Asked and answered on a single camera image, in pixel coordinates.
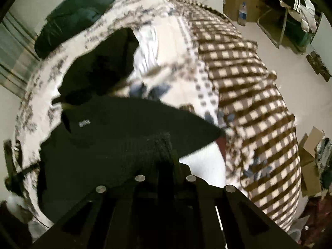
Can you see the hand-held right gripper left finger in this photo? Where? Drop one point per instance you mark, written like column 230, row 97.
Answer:
column 124, row 202

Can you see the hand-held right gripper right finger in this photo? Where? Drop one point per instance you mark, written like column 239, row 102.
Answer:
column 212, row 205

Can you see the black and white knit sweater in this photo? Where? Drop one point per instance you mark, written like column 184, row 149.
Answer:
column 116, row 140

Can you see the small open cardboard box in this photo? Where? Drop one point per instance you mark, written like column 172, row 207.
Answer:
column 308, row 166

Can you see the red patterned cloth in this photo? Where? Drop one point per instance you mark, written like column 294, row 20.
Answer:
column 319, row 220

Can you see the grey and black garment pile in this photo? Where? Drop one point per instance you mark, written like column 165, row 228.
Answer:
column 18, row 176

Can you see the brown checkered blanket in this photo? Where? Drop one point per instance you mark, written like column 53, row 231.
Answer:
column 243, row 90

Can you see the blue jeans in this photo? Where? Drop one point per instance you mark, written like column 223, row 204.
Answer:
column 325, row 160

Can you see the folded black garment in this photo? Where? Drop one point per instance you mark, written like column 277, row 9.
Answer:
column 103, row 64

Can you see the bed with floral sheet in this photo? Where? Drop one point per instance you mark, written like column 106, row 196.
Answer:
column 176, row 64

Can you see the striped curtain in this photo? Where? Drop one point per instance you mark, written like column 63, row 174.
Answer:
column 15, row 57

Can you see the dark green duvet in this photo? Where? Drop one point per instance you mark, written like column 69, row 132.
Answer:
column 70, row 23

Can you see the metal folding chair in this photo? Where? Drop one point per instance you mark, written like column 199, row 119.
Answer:
column 272, row 26

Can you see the teal plastic bin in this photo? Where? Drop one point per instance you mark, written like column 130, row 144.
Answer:
column 298, row 33

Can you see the plastic water bottle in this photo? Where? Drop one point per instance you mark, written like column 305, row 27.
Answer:
column 242, row 14

